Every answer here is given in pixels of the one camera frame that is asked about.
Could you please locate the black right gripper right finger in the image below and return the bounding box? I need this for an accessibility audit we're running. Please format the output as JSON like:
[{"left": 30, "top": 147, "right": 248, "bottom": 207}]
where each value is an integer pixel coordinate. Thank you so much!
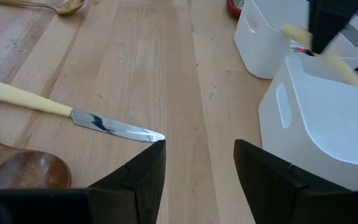
[{"left": 233, "top": 139, "right": 352, "bottom": 224}]

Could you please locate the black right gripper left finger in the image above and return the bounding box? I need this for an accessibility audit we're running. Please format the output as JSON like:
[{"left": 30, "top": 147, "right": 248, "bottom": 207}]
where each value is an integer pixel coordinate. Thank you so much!
[{"left": 88, "top": 139, "right": 167, "bottom": 224}]

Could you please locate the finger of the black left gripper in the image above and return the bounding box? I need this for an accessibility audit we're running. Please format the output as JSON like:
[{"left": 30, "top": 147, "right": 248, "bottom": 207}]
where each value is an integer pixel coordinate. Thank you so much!
[{"left": 308, "top": 0, "right": 358, "bottom": 55}]

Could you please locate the table knife cream handle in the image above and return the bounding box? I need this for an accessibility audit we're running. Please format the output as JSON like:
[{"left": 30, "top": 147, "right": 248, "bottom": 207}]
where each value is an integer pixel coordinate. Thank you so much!
[
  {"left": 279, "top": 24, "right": 358, "bottom": 93},
  {"left": 0, "top": 78, "right": 166, "bottom": 144}
]

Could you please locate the brown wooden spoon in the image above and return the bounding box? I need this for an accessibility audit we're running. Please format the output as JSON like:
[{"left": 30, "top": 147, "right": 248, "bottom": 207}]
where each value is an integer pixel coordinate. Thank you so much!
[{"left": 0, "top": 125, "right": 73, "bottom": 190}]

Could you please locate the gold metal spoon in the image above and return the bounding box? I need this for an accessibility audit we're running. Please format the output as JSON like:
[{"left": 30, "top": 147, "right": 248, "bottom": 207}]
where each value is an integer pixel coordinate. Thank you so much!
[{"left": 0, "top": 0, "right": 86, "bottom": 16}]

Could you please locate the white plastic bin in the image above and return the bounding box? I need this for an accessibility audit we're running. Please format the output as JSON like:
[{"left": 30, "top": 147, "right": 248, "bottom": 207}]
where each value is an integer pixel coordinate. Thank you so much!
[
  {"left": 257, "top": 52, "right": 358, "bottom": 191},
  {"left": 234, "top": 0, "right": 358, "bottom": 80}
]

